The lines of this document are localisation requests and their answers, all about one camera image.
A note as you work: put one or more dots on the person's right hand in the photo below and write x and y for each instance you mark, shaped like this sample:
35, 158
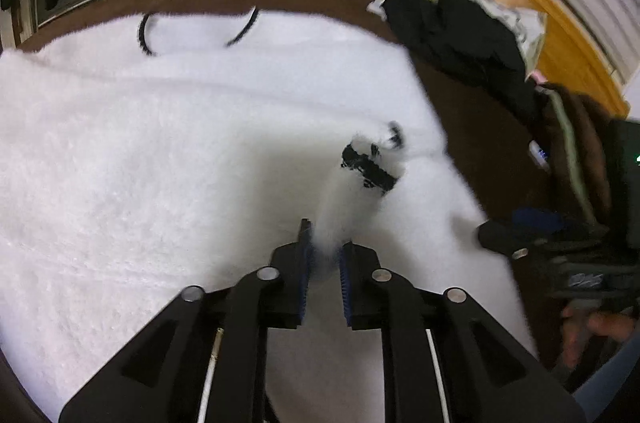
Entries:
600, 328

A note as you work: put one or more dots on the black garment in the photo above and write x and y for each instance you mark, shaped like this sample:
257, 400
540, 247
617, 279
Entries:
450, 33

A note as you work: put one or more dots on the small white device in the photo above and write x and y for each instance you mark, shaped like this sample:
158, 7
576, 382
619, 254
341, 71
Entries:
540, 155

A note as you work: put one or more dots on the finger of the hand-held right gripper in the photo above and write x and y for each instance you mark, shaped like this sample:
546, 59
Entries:
510, 240
540, 219

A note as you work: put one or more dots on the brown garment with green stripe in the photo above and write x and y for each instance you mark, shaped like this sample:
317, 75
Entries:
575, 138

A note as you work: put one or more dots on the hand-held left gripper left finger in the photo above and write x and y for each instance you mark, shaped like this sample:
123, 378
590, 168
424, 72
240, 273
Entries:
302, 283

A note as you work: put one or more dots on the printed white cloth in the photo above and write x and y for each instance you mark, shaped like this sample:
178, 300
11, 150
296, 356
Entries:
525, 28

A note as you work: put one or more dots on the wooden table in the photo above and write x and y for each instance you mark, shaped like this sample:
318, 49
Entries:
550, 33

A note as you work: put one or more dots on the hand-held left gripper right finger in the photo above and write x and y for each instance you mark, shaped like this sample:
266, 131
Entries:
346, 288

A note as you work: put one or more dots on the person's right forearm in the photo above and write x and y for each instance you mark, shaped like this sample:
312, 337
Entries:
615, 383

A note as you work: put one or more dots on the white fluffy garment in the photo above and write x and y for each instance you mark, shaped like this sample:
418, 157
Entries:
175, 153

